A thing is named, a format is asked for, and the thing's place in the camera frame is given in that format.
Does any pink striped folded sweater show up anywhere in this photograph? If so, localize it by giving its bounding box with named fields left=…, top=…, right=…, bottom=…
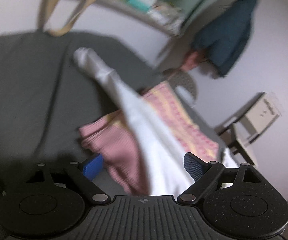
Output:
left=79, top=81, right=220, bottom=197

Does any grey bumpy round stool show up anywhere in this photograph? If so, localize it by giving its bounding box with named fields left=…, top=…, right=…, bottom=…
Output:
left=162, top=69, right=197, bottom=104

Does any beige canvas tote bag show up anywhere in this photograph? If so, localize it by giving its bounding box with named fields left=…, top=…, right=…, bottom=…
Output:
left=40, top=0, right=107, bottom=37

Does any cream and black wooden chair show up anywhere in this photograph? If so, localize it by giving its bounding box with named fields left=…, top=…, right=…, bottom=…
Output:
left=217, top=92, right=281, bottom=167

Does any pink hanging garment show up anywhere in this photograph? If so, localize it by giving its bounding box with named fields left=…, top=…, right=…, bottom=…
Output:
left=180, top=49, right=206, bottom=72

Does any white sweatshirt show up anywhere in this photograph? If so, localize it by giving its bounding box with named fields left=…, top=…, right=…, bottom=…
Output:
left=74, top=48, right=237, bottom=184

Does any dark teal hanging jacket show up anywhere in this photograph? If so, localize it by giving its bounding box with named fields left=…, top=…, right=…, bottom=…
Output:
left=191, top=0, right=258, bottom=77

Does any dark grey bed sheet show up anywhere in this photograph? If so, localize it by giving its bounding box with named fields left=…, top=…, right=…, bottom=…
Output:
left=0, top=31, right=229, bottom=240

